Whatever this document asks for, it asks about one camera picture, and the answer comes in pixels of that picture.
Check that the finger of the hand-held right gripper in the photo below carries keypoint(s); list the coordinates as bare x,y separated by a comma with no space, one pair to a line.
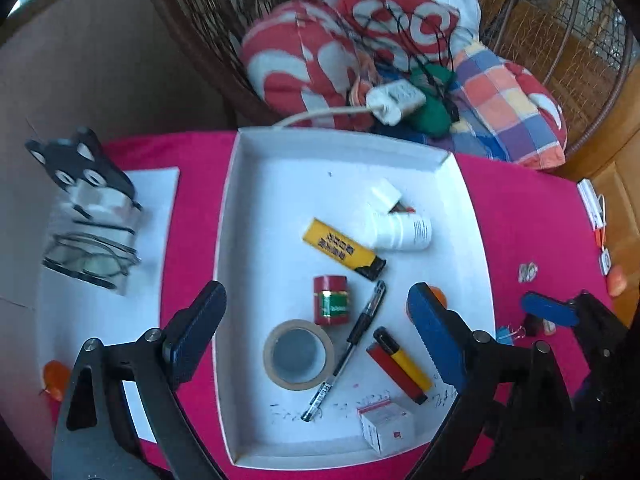
547,307

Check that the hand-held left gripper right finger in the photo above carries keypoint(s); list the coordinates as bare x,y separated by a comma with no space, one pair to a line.
435,335

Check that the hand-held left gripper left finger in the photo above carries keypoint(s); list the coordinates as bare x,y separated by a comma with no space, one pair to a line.
192,340

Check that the white rectangular tray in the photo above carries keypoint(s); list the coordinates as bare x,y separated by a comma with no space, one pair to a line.
280,210

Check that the small black object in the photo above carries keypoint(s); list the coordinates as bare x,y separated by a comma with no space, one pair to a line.
533,325

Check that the small orange round object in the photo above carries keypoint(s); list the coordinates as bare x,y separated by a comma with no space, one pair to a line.
439,294
55,377

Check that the yellow lighter black cap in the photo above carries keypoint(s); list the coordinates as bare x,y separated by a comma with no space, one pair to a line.
400,360

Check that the blue binder clip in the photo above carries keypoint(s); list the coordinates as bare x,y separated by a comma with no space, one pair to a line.
504,335

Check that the small white packet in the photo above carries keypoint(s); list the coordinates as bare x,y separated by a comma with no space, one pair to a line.
605,261

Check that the brown tape roll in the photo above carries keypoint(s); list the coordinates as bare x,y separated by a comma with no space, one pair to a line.
272,360

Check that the black gel pen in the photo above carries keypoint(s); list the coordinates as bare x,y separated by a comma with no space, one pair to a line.
345,350

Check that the small white carton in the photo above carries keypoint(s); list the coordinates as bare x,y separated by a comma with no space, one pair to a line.
390,430

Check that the white pill bottle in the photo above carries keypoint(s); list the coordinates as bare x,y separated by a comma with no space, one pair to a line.
400,232

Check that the red jar green label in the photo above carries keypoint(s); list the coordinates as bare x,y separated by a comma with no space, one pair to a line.
330,305

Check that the white paper sheet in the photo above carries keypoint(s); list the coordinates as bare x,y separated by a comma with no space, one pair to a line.
150,220

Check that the small red object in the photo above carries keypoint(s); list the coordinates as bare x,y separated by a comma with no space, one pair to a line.
405,208

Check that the yellow black tube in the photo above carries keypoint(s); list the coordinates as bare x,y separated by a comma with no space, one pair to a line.
335,245

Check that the white bottle cap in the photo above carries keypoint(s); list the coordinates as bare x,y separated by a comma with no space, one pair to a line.
384,195

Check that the checkered cushion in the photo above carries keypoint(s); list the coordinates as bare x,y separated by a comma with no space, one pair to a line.
500,105

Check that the black cat-shaped glasses holder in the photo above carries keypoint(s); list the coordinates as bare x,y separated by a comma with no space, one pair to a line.
80,165

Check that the green cloth pouch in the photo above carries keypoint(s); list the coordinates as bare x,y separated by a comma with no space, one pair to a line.
432,115

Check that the white power strip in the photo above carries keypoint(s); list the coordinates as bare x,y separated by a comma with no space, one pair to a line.
395,97

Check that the large red white cushion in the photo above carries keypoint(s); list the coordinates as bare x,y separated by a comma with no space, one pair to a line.
285,60

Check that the red white square pillow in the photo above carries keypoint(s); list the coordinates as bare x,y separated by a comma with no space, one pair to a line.
395,10

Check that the wicker hanging egg chair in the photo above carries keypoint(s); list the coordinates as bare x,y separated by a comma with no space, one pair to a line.
200,10

